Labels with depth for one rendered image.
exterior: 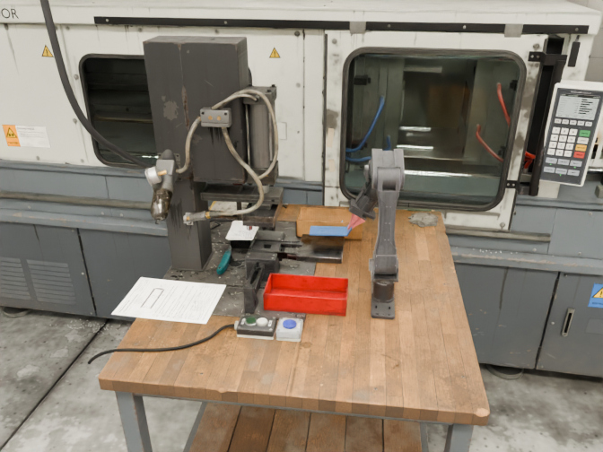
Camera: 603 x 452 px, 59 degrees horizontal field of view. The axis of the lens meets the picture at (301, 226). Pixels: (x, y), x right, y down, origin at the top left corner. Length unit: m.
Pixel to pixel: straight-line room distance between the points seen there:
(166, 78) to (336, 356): 0.92
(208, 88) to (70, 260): 1.67
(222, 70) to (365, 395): 0.96
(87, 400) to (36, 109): 1.37
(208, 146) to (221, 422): 1.13
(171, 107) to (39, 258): 1.69
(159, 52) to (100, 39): 0.92
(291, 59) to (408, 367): 1.32
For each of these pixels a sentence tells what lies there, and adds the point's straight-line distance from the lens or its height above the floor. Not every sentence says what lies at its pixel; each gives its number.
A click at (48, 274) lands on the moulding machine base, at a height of 0.34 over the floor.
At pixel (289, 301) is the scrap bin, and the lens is 1.62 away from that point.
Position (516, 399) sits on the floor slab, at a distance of 2.82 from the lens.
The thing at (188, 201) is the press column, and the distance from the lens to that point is 1.75.
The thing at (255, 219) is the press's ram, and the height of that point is 1.13.
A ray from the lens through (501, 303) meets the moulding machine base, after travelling 2.62.
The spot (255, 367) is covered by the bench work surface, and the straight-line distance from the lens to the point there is 1.46.
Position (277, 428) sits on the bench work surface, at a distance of 2.23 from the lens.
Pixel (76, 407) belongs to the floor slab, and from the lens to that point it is 2.81.
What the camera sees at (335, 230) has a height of 0.96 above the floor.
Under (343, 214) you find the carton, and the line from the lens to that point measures 2.12.
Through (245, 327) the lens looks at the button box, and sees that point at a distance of 1.54.
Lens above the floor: 1.87
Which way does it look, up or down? 27 degrees down
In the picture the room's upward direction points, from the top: straight up
